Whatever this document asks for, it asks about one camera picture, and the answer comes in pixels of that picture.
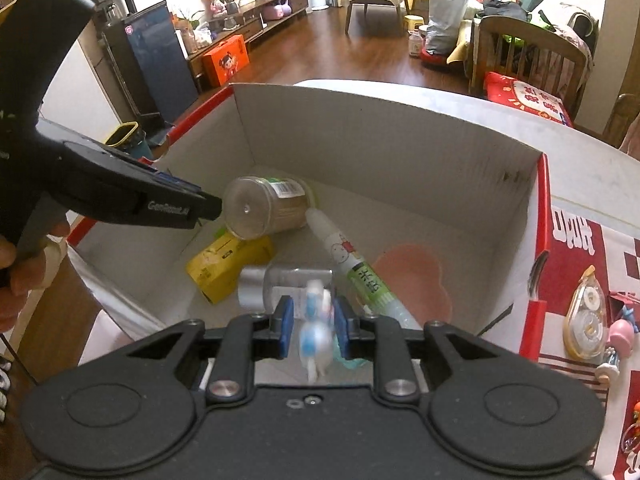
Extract white green glue tube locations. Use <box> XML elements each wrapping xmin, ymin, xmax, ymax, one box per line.
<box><xmin>306</xmin><ymin>208</ymin><xmax>421</xmax><ymax>330</ymax></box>

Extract clear bottle silver cap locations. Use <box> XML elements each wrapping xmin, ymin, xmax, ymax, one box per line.
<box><xmin>238</xmin><ymin>263</ymin><xmax>333</xmax><ymax>320</ymax></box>

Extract blue white small toy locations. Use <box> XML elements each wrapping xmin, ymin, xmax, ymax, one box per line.
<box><xmin>298</xmin><ymin>280</ymin><xmax>334</xmax><ymax>384</ymax></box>

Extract pink heart-shaped bowl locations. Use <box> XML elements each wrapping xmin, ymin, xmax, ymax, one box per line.
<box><xmin>373</xmin><ymin>244</ymin><xmax>452</xmax><ymax>325</ymax></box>

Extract yellow small box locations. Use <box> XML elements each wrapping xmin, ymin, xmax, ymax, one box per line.
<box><xmin>186</xmin><ymin>228</ymin><xmax>276</xmax><ymax>304</ymax></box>

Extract green-lid spice jar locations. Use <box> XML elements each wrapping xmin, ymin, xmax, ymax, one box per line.
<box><xmin>222</xmin><ymin>176</ymin><xmax>316</xmax><ymax>240</ymax></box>

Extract red binder clip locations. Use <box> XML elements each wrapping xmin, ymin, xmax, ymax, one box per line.
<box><xmin>608</xmin><ymin>292</ymin><xmax>639</xmax><ymax>324</ymax></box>

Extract person's left hand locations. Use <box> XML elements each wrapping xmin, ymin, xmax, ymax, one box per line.
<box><xmin>0</xmin><ymin>237</ymin><xmax>60</xmax><ymax>333</ymax></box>

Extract dark blue appliance cabinet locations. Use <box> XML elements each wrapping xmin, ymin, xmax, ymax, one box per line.
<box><xmin>103</xmin><ymin>1</ymin><xmax>198</xmax><ymax>124</ymax></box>

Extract red white cardboard box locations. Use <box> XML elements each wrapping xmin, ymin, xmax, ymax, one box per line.
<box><xmin>67</xmin><ymin>81</ymin><xmax>554</xmax><ymax>363</ymax></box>

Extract yellow correction tape dispenser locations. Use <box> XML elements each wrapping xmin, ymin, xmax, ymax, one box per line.
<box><xmin>563</xmin><ymin>266</ymin><xmax>606</xmax><ymax>361</ymax></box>

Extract orange gift box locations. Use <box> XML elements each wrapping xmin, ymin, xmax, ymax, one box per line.
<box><xmin>203</xmin><ymin>35</ymin><xmax>250</xmax><ymax>87</ymax></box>

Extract pink figurine toy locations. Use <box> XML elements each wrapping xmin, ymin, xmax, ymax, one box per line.
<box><xmin>594</xmin><ymin>306</ymin><xmax>639</xmax><ymax>387</ymax></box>

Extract wooden TV console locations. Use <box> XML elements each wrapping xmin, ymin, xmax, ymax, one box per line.
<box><xmin>186</xmin><ymin>0</ymin><xmax>308</xmax><ymax>93</ymax></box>

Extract red patterned seat cushion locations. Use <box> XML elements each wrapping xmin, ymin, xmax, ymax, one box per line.
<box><xmin>484</xmin><ymin>72</ymin><xmax>573</xmax><ymax>127</ymax></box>

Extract wooden chair with cushion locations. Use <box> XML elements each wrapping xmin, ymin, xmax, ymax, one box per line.
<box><xmin>469</xmin><ymin>15</ymin><xmax>593</xmax><ymax>117</ymax></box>

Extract sofa with clothes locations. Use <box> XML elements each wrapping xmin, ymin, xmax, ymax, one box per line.
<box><xmin>476</xmin><ymin>0</ymin><xmax>600</xmax><ymax>62</ymax></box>

